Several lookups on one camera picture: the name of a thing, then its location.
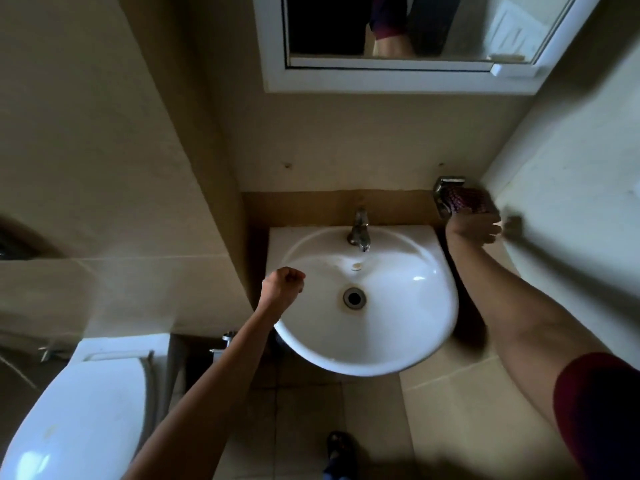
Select red checkered cloth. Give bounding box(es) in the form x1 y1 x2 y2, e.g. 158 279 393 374
446 187 499 217

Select metal toilet paper holder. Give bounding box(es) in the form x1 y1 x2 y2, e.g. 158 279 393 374
209 330 239 361

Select dark red shirt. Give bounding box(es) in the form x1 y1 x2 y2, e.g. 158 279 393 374
552 352 640 480

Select white ceramic sink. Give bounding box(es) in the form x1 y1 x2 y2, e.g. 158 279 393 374
265 224 460 378

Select metal faucet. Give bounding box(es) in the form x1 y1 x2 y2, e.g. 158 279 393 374
347 207 373 253

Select blue jeans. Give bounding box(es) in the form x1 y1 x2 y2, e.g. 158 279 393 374
322 459 352 480

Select person's left hand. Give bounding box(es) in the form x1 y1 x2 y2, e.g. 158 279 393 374
257 266 307 321

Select person's left forearm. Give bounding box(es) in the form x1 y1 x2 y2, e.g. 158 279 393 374
122 309 282 480

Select person's right forearm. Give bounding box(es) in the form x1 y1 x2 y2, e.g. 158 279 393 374
446 238 609 431

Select white toilet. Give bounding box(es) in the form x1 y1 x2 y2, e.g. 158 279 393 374
0 333 172 480

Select metal wall valve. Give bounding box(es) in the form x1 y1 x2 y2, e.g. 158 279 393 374
39 344 72 364

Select black right sandal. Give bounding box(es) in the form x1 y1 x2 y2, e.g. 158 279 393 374
325 430 359 471

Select white framed mirror cabinet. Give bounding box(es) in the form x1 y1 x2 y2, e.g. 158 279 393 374
252 0 606 95

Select person's right hand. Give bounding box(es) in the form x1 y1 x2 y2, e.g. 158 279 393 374
445 210 503 248

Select metal sprayer hose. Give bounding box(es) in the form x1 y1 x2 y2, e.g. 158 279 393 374
0 353 40 391

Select chrome wall holder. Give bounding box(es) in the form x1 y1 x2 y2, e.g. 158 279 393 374
432 175 467 219

